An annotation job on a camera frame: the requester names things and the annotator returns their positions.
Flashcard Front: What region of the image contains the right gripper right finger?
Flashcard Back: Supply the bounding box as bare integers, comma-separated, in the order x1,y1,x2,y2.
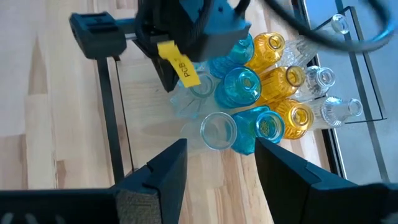
254,136,398,224

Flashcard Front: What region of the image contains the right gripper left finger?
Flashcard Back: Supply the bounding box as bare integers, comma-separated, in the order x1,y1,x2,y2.
0,138,189,224

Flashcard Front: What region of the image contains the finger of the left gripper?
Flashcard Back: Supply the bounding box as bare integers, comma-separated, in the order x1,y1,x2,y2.
151,52,188,93

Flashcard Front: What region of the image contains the short blue embossed glass vase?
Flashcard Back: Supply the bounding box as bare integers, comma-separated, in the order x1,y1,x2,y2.
213,67,262,109

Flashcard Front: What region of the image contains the yellow hobnail glass vase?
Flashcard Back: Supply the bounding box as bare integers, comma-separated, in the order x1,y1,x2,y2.
269,98,315,140

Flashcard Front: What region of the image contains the clear ribbed glass bottle vase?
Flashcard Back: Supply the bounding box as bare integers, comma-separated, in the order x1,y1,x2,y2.
307,95,364,130

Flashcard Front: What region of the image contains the tall blue embossed glass vase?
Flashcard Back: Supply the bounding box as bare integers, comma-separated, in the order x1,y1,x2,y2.
230,105,285,156

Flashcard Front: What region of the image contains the yellow ribbed glass vase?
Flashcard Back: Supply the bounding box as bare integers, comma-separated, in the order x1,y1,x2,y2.
257,65,307,105

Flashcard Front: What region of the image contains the clear ribbed glass jar vase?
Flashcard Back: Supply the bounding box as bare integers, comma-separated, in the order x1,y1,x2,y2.
298,65,336,100

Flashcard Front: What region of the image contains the clear flared glass vase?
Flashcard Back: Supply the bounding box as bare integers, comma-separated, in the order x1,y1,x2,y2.
278,14,351,68

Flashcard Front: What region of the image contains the yellow cable label tag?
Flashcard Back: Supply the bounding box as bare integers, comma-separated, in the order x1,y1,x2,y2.
157,40,201,89

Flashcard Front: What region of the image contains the wooden shelf black metal frame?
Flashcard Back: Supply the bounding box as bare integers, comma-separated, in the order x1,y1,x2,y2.
96,6,388,187

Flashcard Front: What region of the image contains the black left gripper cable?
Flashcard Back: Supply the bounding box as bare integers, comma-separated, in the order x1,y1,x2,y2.
264,0,397,53

